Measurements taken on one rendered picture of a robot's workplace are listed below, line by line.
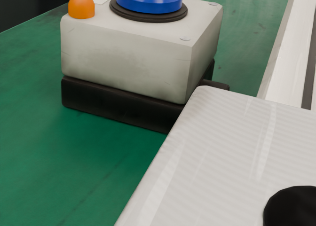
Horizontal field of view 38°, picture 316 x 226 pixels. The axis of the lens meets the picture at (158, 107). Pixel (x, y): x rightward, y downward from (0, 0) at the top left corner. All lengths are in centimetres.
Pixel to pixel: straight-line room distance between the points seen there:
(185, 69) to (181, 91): 1
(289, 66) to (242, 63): 20
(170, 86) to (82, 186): 7
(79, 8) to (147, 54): 5
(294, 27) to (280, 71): 5
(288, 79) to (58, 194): 12
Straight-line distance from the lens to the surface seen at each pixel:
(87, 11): 26
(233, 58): 38
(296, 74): 17
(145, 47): 25
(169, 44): 24
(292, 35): 20
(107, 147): 26
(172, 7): 27
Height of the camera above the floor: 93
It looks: 31 degrees down
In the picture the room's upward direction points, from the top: 6 degrees clockwise
